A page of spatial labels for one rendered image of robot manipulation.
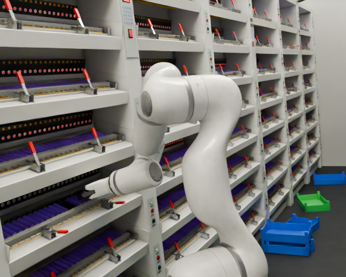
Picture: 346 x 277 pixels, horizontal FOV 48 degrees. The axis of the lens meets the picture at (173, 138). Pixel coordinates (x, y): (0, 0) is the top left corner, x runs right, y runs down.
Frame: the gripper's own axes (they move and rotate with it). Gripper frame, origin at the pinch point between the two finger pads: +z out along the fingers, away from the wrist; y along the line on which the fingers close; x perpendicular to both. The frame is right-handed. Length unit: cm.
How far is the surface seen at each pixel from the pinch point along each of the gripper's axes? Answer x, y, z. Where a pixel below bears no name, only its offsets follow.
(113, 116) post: -23.8, -23.0, -4.1
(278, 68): -34, -233, -14
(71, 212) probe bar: 4.0, 9.5, -1.1
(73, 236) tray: 10.8, 13.9, -3.6
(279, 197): 66, -208, 13
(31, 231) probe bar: 4.2, 25.5, -1.1
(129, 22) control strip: -55, -28, -22
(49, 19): -62, -6, -5
